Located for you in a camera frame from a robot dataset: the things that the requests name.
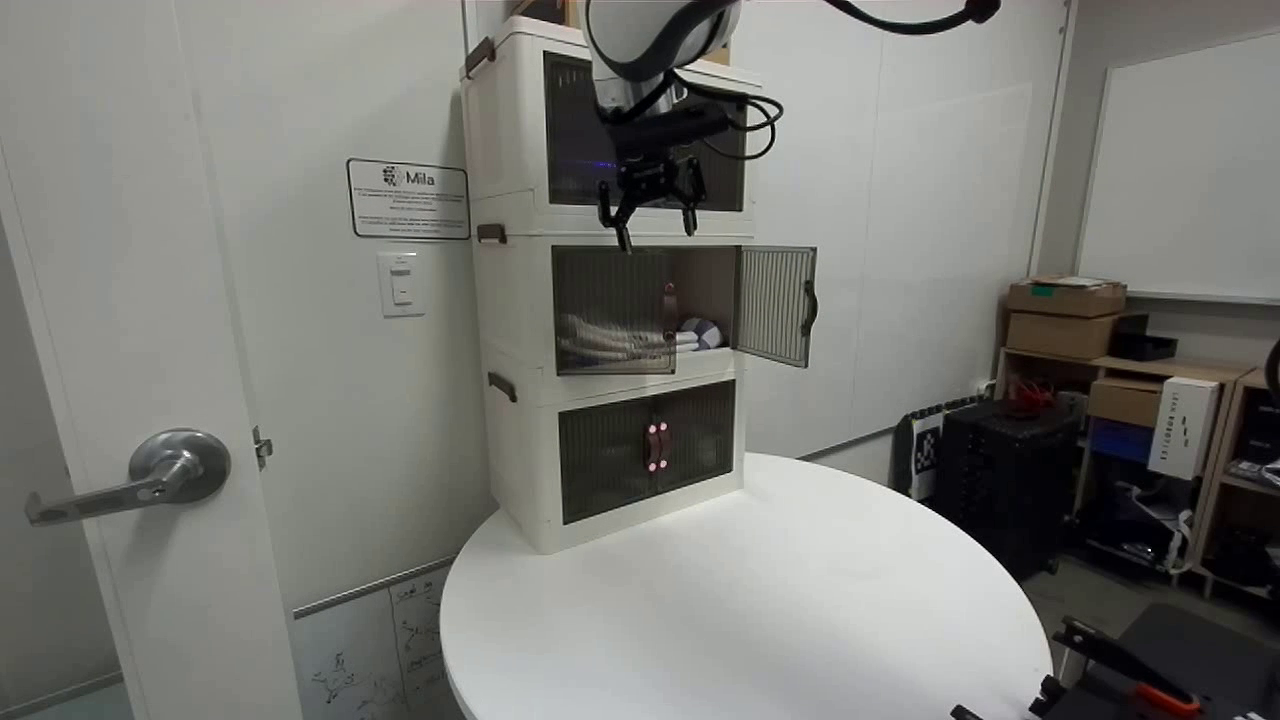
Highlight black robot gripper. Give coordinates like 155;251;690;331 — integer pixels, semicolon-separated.
591;138;708;256

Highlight white stacked storage cabinet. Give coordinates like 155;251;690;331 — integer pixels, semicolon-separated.
457;11;761;558

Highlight small white folded cloth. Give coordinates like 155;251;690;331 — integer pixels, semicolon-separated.
673;317;731;357

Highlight black framed picture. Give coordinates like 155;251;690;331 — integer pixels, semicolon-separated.
889;394;987;504

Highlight cardboard box with paper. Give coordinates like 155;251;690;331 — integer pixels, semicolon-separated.
1005;278;1132;326

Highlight plain brown cardboard box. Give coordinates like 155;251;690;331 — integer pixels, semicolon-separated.
1002;309;1119;363

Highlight black plastic crate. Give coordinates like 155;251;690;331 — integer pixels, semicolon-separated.
930;396;1087;579

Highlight black device on shelf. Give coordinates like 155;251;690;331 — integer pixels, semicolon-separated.
1110;313;1184;363

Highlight small brown cardboard box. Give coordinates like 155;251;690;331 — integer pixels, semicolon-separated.
1085;378;1169;431

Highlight blue box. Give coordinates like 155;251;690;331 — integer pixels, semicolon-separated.
1085;421;1159;468

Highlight white room door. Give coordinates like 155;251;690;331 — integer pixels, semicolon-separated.
0;0;303;720

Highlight tall white product box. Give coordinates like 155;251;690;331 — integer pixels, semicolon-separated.
1144;374;1225;486

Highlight wooden shelf unit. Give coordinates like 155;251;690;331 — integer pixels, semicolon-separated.
991;347;1280;608

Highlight black case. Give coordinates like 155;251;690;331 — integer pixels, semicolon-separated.
1063;597;1280;720

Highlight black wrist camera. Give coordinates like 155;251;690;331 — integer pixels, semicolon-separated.
620;96;742;155

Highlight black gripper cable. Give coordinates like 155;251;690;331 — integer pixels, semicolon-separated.
580;0;791;172

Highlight smoky cabinet door, black handle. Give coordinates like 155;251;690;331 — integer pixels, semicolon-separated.
736;239;822;374

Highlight white wall sign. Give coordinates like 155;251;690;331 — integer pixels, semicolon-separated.
344;152;478;245

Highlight white light switch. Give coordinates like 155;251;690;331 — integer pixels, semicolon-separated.
371;250;428;326

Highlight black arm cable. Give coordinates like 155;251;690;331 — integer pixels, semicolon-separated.
822;0;1007;40

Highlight white vertical wall conduit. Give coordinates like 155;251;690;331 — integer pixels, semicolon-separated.
1023;0;1080;279

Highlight white wall whiteboard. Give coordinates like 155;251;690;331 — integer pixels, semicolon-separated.
1072;28;1280;313

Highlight white wall poster with drawings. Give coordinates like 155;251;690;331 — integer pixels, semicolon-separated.
290;566;457;720

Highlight silver lever door handle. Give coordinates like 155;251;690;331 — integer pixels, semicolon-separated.
20;425;238;530

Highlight white coiled cable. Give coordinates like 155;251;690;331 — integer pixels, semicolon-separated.
1117;476;1203;579

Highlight red handled tool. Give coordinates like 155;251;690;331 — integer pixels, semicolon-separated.
1049;622;1207;720

